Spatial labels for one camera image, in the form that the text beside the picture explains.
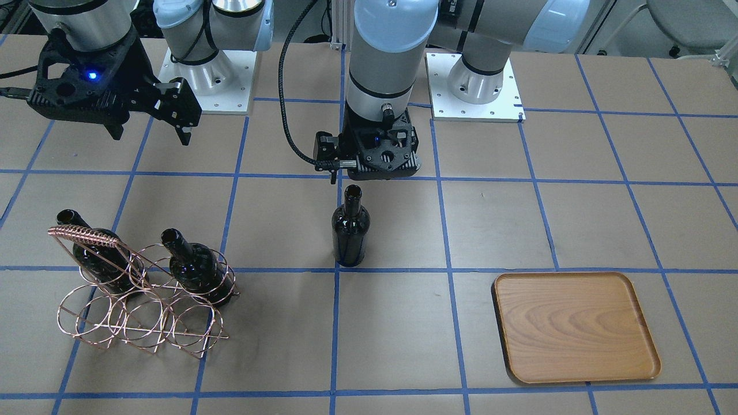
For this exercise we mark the black gripper basket side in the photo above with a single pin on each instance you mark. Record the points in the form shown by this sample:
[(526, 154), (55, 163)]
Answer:
[(140, 74)]

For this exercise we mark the black gripper tray side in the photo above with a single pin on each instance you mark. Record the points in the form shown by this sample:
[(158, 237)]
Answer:
[(324, 146)]

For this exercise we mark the dark wine bottle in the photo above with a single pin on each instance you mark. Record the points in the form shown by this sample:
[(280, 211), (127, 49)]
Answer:
[(109, 267), (350, 223), (197, 269)]

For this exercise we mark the wooden tray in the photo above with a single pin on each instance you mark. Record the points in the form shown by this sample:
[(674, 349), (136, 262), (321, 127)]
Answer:
[(573, 327)]

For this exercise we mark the grey chair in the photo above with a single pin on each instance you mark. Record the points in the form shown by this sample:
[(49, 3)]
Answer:
[(691, 25)]

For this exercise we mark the arm base plate basket side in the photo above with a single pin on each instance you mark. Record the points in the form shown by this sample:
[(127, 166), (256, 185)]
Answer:
[(223, 86)]

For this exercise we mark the black braided cable tray side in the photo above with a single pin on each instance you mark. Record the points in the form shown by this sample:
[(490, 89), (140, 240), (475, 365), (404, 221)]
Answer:
[(310, 81)]

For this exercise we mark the black cable basket side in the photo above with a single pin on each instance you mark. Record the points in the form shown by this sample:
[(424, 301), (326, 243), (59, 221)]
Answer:
[(18, 84)]

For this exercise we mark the arm base plate tray side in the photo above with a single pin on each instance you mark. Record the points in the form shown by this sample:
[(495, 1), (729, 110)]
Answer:
[(458, 95)]

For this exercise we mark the aluminium frame post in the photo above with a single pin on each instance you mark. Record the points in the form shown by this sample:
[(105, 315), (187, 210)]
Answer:
[(341, 24)]

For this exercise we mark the copper wire bottle basket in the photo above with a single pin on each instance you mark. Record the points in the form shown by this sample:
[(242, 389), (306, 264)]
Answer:
[(158, 311)]

